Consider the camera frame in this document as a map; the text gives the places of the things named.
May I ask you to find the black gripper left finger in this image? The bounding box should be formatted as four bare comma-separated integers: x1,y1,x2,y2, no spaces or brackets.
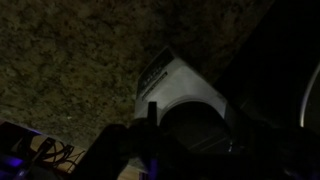
71,101,164,180

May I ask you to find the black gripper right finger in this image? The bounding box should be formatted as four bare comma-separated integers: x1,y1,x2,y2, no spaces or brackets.
233,128,320,180

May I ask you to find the white plastic jar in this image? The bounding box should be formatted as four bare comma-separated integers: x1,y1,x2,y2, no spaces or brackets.
133,46,242,155

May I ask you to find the black frying pan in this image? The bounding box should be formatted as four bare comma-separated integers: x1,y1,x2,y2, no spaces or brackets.
298,61,320,134

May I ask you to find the black stove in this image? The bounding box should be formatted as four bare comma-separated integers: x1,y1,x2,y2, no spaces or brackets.
213,0,320,148

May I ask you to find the black cable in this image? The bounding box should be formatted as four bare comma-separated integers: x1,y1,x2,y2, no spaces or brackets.
18,136,84,174

